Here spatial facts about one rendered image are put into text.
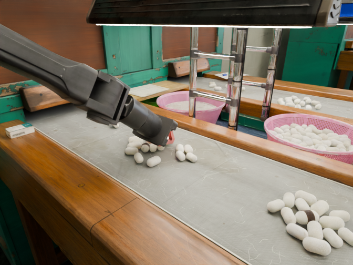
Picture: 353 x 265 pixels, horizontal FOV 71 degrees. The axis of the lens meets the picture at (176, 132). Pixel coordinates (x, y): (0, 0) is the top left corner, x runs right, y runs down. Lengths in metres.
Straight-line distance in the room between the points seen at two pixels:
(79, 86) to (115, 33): 0.66
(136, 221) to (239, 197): 0.20
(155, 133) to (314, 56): 2.81
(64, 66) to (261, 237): 0.40
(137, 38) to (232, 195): 0.84
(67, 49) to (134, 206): 0.68
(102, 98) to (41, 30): 0.54
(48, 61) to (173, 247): 0.32
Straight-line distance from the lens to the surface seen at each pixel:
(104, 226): 0.41
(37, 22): 0.95
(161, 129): 0.56
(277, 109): 0.96
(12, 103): 0.93
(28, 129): 0.79
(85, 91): 0.44
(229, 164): 0.60
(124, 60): 1.12
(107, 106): 0.45
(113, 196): 0.46
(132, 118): 0.50
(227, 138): 0.68
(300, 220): 0.47
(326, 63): 3.21
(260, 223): 0.46
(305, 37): 3.27
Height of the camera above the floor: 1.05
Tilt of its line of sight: 24 degrees down
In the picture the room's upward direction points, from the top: straight up
